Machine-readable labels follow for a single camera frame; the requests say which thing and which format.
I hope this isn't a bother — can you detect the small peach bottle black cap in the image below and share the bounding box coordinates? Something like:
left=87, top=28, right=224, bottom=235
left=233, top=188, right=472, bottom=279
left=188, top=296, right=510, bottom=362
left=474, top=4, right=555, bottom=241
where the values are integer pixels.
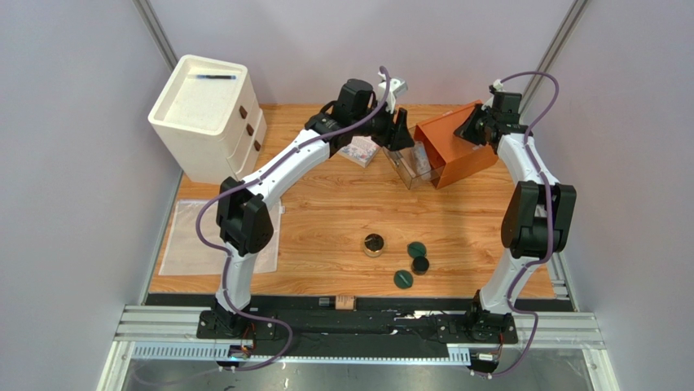
left=318, top=295, right=357, bottom=311

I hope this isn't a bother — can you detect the small black jar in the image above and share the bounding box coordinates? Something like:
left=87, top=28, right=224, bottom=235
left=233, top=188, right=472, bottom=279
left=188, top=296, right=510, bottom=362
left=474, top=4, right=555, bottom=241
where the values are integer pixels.
left=411, top=256, right=430, bottom=275

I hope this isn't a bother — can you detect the clear acrylic drawer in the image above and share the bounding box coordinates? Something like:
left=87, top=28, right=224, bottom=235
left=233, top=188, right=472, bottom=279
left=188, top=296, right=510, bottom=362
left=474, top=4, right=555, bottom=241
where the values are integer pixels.
left=384, top=141, right=443, bottom=190

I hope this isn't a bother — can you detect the gold lid cream jar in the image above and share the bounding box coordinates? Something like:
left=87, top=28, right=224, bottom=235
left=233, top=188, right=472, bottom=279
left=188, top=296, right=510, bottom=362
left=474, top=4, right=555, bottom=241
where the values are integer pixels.
left=362, top=233, right=385, bottom=257

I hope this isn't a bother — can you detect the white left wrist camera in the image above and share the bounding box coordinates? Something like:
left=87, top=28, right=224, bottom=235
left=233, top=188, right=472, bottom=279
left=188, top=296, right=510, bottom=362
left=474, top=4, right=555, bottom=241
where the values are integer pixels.
left=376, top=77, right=408, bottom=113

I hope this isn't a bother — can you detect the clear glitter bottle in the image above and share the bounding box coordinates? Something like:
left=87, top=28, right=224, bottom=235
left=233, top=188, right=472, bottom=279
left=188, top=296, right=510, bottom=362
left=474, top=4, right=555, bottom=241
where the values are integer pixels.
left=411, top=142, right=432, bottom=181

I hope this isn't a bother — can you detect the floral notebook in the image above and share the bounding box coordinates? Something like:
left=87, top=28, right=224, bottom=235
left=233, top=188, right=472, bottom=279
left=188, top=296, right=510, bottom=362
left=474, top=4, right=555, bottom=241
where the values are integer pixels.
left=337, top=136, right=380, bottom=168

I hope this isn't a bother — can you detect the black pen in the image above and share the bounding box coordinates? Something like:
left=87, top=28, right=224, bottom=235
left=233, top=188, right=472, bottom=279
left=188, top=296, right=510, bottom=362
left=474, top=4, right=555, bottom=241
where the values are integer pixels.
left=194, top=74, right=237, bottom=81

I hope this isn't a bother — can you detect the orange drawer box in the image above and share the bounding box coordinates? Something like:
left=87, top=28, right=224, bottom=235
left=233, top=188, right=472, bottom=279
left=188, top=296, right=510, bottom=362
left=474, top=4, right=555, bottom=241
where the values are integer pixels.
left=414, top=100, right=499, bottom=190

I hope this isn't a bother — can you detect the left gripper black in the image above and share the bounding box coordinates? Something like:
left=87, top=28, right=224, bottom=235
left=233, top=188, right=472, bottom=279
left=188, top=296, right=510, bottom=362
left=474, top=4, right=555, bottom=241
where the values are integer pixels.
left=353, top=99, right=417, bottom=154

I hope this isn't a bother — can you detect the clear mesh zipper pouch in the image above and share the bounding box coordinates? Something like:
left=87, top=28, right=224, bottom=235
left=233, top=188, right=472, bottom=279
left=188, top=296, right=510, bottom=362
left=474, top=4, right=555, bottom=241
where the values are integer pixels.
left=158, top=200, right=285, bottom=276

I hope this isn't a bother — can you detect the green round compact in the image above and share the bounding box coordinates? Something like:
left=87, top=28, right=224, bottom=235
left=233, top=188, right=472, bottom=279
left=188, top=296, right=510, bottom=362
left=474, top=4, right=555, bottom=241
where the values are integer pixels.
left=393, top=270, right=414, bottom=289
left=406, top=241, right=428, bottom=258

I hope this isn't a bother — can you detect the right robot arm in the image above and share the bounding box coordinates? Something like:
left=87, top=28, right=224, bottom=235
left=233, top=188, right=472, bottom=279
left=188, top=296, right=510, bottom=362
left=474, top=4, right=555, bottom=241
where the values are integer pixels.
left=409, top=86, right=577, bottom=334

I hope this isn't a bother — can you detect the white drawer cabinet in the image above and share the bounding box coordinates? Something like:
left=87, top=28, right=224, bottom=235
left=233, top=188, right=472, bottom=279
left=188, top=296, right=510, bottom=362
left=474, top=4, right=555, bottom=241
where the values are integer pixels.
left=148, top=55, right=267, bottom=184

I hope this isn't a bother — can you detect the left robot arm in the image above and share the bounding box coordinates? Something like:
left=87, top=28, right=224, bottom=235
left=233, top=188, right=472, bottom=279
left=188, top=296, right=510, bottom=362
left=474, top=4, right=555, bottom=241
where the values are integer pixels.
left=213, top=77, right=414, bottom=323

